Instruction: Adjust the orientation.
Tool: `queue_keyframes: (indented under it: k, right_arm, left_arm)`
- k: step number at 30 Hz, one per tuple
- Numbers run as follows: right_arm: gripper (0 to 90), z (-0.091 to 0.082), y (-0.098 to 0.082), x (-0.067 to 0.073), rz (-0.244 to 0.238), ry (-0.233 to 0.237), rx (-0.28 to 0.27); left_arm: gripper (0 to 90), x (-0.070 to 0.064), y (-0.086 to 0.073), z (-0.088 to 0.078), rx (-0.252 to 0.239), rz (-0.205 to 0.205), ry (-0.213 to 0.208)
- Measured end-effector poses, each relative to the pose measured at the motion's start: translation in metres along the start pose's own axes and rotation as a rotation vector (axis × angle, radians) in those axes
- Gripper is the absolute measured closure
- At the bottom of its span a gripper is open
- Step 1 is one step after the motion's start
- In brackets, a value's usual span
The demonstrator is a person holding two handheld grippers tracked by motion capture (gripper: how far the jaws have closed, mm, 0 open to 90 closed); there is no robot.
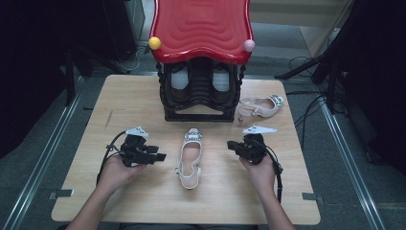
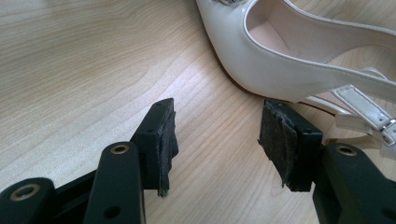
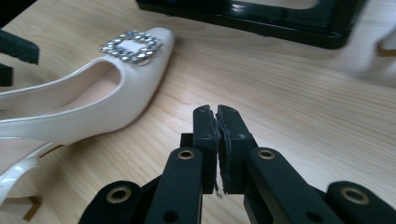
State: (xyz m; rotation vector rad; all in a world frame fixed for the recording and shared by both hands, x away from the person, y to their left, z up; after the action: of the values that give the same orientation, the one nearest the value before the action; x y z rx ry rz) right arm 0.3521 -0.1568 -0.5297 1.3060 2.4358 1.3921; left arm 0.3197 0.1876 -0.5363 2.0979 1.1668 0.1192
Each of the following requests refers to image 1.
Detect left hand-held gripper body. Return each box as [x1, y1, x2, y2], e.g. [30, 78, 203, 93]
[120, 126, 159, 168]

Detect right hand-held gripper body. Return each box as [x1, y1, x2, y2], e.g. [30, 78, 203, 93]
[237, 125, 278, 166]

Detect beige jewelled high-heel sandal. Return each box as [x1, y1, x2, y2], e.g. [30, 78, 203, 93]
[174, 127, 204, 190]
[237, 94, 285, 123]

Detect red and black shoe rack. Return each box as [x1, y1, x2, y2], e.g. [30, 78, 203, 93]
[147, 0, 257, 123]

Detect person's right hand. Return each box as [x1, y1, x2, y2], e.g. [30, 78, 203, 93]
[238, 152, 279, 196]

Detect person's left hand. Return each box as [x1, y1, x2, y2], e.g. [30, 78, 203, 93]
[100, 154, 147, 195]

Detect black tripod stand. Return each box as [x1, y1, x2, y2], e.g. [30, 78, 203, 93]
[274, 0, 362, 113]
[63, 47, 128, 108]

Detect dark cabinet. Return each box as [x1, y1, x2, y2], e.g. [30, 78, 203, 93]
[101, 0, 147, 63]

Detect light wooden desk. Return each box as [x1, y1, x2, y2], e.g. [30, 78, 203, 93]
[248, 0, 355, 58]

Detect dark curtain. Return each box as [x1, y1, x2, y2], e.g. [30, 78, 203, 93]
[331, 0, 406, 175]
[0, 0, 106, 159]

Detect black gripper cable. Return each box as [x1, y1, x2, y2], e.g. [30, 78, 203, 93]
[255, 137, 285, 205]
[95, 129, 128, 186]

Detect black floor cable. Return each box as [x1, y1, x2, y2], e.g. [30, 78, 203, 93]
[285, 90, 329, 128]
[288, 56, 320, 76]

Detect grey metal table bracket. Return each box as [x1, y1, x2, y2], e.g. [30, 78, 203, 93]
[48, 189, 75, 200]
[301, 192, 325, 205]

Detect white floor cable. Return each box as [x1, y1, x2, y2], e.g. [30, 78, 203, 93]
[125, 46, 143, 72]

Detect aluminium floor rail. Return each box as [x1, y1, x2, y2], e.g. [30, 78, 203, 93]
[319, 95, 389, 230]
[0, 76, 85, 230]

